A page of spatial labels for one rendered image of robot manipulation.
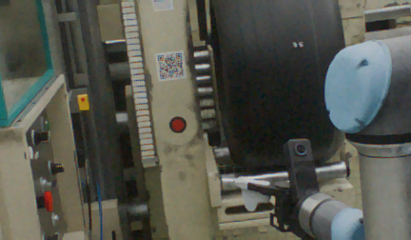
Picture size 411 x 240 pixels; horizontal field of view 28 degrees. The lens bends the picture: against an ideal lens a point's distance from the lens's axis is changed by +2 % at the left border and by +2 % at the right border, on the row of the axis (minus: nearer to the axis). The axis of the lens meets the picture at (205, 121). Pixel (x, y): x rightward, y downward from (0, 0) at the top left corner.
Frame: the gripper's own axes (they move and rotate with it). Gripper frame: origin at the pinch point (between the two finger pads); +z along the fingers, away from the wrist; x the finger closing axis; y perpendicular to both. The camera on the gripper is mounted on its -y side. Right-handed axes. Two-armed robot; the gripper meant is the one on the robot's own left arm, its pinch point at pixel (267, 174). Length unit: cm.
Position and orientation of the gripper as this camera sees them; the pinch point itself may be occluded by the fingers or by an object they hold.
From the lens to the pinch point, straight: 158.2
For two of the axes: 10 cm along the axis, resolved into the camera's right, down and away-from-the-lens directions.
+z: -3.5, -1.6, 9.2
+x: 9.4, -0.4, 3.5
